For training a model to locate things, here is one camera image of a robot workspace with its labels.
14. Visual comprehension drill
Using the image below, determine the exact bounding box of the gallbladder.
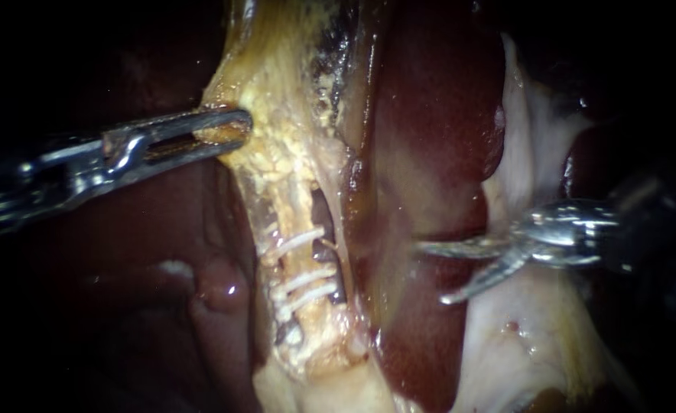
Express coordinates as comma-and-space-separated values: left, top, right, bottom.
199, 0, 373, 193

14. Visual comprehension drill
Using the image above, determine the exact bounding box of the left arm instrument jaw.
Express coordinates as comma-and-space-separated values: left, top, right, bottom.
102, 107, 254, 168
107, 134, 252, 188

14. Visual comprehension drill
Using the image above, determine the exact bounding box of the thin tube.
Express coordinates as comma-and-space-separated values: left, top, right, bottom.
260, 171, 345, 368
321, 171, 357, 328

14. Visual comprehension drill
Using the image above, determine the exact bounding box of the right arm instrument jaw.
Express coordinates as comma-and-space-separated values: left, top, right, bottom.
415, 233, 532, 259
438, 251, 532, 306

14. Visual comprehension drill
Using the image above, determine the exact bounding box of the dark red liver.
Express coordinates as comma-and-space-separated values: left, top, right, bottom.
5, 0, 676, 413

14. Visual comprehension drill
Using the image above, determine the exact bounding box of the white clip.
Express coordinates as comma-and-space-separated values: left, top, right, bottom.
271, 265, 339, 294
275, 281, 341, 324
262, 226, 327, 260

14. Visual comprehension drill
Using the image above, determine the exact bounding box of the pale fatty tissue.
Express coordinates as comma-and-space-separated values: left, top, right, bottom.
451, 31, 646, 413
250, 343, 425, 413

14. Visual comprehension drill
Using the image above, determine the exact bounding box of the right arm instrument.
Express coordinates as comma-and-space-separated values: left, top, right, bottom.
512, 198, 624, 269

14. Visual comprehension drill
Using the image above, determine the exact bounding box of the left arm instrument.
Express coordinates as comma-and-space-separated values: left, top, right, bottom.
0, 130, 147, 235

